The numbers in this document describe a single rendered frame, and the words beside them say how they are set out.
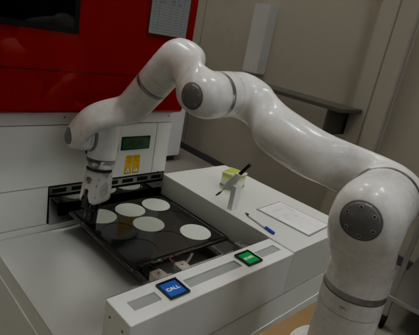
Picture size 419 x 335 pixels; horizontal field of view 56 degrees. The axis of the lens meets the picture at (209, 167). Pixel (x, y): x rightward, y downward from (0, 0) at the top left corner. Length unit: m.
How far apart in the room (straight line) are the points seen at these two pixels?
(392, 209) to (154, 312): 0.49
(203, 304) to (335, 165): 0.43
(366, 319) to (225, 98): 0.49
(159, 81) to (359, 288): 0.62
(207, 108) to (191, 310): 0.44
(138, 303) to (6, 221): 0.58
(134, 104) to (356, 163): 0.55
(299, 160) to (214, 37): 4.22
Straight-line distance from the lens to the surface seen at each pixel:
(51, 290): 1.13
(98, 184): 1.19
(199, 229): 1.31
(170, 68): 0.92
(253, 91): 0.87
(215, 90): 0.78
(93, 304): 1.09
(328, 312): 0.82
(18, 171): 1.26
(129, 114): 1.05
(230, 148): 4.64
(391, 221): 0.66
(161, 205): 1.43
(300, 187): 4.04
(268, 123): 0.78
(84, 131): 1.08
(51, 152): 1.28
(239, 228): 1.29
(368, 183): 0.67
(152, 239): 1.21
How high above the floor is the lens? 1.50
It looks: 18 degrees down
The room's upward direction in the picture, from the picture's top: 11 degrees clockwise
